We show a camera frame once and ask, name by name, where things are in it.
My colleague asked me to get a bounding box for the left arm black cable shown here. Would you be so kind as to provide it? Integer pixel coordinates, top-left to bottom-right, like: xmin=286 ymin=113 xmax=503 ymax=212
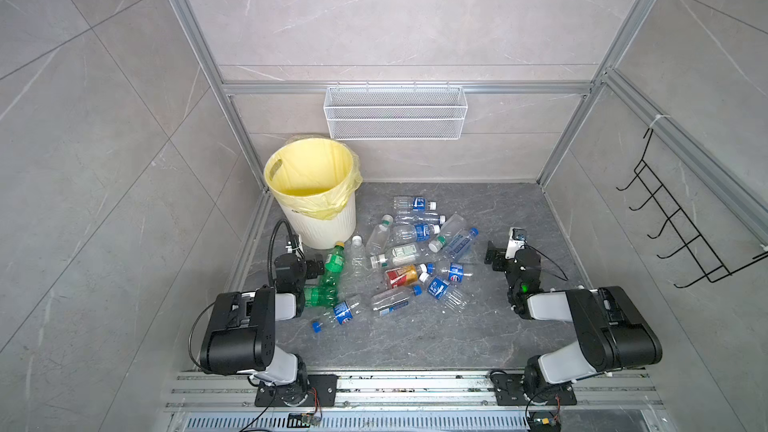
xmin=267 ymin=219 xmax=300 ymax=287

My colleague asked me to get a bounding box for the black wire hook rack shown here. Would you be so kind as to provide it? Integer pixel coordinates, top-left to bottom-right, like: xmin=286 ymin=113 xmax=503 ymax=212
xmin=615 ymin=128 xmax=767 ymax=290

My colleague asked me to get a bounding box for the soda water bottle blue cap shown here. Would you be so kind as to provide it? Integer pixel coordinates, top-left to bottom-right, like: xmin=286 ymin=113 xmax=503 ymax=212
xmin=443 ymin=227 xmax=478 ymax=262

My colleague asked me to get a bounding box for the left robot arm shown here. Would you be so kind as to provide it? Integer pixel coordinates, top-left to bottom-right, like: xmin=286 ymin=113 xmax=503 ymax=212
xmin=191 ymin=253 xmax=324 ymax=395

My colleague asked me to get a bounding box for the slim clear bottle white cap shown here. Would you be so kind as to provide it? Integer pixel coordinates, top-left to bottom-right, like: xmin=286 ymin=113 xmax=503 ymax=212
xmin=349 ymin=235 xmax=368 ymax=279

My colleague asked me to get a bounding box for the yellow plastic bin liner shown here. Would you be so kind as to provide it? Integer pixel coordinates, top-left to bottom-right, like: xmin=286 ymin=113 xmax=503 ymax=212
xmin=264 ymin=136 xmax=363 ymax=220

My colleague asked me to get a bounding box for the Pepsi bottle blue cap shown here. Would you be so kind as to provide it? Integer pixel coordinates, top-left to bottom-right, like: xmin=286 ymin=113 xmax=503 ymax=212
xmin=310 ymin=295 xmax=365 ymax=334

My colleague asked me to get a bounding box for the clear bottle red blue label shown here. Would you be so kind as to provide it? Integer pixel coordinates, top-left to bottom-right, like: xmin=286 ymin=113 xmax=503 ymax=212
xmin=371 ymin=285 xmax=423 ymax=317

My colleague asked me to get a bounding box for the white wire mesh basket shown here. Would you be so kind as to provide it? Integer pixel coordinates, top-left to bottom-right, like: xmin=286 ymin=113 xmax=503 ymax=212
xmin=323 ymin=85 xmax=468 ymax=141

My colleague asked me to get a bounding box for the clear bottle blue label top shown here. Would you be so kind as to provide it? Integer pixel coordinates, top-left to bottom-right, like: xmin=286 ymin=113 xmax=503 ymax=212
xmin=393 ymin=196 xmax=437 ymax=213

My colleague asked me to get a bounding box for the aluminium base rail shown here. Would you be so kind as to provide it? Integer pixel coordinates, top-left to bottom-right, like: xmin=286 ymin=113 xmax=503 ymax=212
xmin=152 ymin=369 xmax=675 ymax=431

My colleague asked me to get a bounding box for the red yellow label bottle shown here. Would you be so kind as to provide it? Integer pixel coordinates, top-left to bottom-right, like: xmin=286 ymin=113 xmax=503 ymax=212
xmin=384 ymin=263 xmax=435 ymax=289

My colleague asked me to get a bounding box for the Pocari Sweat clear bottle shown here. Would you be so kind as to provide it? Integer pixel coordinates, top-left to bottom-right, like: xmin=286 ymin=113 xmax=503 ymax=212
xmin=391 ymin=223 xmax=440 ymax=243

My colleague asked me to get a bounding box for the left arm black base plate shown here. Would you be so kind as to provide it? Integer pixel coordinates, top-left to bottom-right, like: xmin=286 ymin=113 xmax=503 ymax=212
xmin=254 ymin=374 xmax=339 ymax=408

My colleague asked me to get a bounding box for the green soda bottle yellow cap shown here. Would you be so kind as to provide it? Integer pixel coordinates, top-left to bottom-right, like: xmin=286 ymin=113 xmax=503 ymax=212
xmin=304 ymin=242 xmax=346 ymax=308

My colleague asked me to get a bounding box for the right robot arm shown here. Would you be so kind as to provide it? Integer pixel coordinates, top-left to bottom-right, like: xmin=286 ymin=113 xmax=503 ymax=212
xmin=484 ymin=243 xmax=663 ymax=397

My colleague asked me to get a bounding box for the white ribbed trash bin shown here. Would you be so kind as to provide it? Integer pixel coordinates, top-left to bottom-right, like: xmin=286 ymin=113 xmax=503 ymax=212
xmin=272 ymin=190 xmax=357 ymax=249

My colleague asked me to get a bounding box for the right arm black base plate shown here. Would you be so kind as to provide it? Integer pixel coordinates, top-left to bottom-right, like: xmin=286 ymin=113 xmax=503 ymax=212
xmin=488 ymin=370 xmax=577 ymax=406

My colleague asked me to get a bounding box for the clear bottle white printed label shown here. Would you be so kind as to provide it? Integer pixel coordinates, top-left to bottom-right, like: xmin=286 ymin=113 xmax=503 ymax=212
xmin=370 ymin=242 xmax=423 ymax=270

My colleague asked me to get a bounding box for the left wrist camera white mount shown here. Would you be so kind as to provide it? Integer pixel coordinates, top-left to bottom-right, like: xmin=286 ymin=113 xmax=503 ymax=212
xmin=285 ymin=238 xmax=304 ymax=256

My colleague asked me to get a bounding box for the blue label bottle white cap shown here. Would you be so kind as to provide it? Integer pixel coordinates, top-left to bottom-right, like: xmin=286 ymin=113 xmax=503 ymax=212
xmin=419 ymin=272 xmax=468 ymax=313

